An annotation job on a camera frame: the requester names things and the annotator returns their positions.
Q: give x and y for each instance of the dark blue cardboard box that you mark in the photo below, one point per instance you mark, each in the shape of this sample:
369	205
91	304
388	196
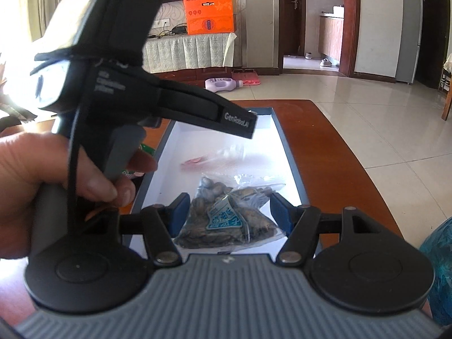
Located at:
275	155

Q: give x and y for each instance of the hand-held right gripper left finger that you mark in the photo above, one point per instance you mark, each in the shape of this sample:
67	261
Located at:
180	215

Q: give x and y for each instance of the wooden kitchen counter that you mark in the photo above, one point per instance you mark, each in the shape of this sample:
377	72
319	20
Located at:
330	37

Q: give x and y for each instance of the brown door frame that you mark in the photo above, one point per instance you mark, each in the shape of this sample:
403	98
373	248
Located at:
350	24

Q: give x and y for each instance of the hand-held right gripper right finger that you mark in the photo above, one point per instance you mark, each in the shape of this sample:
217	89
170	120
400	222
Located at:
280	215

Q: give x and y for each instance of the dark wooden door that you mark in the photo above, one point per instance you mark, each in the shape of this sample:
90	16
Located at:
434	42

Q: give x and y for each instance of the person's left hand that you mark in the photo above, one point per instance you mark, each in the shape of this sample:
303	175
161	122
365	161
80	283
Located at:
21	190

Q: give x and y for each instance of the teal patterned clothing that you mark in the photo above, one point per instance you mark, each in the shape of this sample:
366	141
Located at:
439	272

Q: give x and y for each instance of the tv cabinet with cloth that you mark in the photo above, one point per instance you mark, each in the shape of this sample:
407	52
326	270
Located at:
190	51

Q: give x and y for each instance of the white pink bottle on floor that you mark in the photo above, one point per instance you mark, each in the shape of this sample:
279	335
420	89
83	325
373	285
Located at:
220	84

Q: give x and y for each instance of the brown wooden door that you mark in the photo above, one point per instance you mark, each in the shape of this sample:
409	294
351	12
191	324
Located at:
293	14

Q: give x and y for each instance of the silver refrigerator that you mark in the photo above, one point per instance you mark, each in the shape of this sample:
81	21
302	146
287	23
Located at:
409	35

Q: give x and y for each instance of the pink floor mat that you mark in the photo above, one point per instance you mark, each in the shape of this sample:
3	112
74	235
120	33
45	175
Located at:
249	77

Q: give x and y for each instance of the wooden chair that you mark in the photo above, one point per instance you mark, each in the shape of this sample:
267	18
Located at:
446	91

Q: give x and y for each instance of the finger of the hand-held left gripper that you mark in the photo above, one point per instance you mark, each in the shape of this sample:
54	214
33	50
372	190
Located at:
233	120

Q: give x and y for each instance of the orange gift box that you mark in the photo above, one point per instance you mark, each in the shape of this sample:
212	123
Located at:
208	12

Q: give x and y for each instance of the clear pink snack packet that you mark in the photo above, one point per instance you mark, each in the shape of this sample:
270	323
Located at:
197	162

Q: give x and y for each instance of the clear bag of dark nuts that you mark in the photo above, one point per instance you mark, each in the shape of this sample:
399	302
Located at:
212	226

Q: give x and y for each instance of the white wall socket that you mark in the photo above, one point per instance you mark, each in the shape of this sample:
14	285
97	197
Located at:
161	23

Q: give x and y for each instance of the beige curtain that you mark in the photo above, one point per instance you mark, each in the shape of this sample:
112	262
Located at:
46	0

